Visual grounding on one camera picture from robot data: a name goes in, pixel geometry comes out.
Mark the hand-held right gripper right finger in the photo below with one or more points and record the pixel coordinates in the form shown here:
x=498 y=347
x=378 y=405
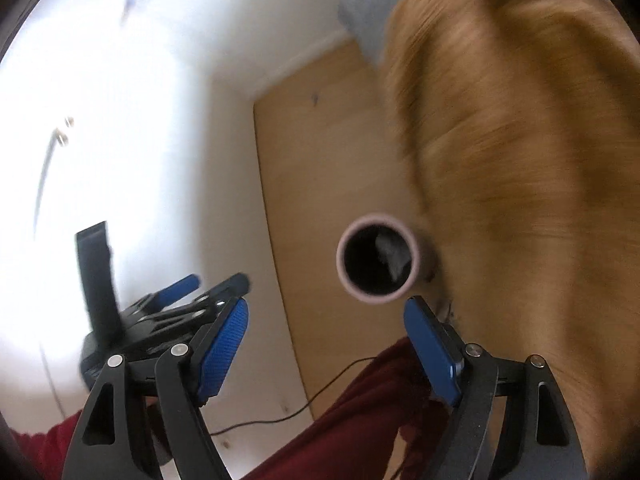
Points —
x=432 y=350

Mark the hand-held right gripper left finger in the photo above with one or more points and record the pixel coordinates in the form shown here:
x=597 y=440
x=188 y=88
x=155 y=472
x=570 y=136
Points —
x=225 y=345

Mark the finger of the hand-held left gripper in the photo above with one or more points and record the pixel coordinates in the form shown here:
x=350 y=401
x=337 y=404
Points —
x=225 y=292
x=177 y=287

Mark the pink cup dark inside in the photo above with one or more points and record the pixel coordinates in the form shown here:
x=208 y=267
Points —
x=365 y=265

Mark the person's left forearm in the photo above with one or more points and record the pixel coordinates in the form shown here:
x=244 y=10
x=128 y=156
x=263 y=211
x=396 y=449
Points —
x=42 y=442

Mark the person's red clothing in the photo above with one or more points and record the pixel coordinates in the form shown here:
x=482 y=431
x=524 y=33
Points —
x=350 y=410

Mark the metal door knob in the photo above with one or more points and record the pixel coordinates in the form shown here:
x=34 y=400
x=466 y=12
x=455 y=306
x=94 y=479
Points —
x=63 y=132

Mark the brown fleece blanket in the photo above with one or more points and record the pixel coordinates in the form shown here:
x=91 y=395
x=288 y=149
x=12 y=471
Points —
x=525 y=160

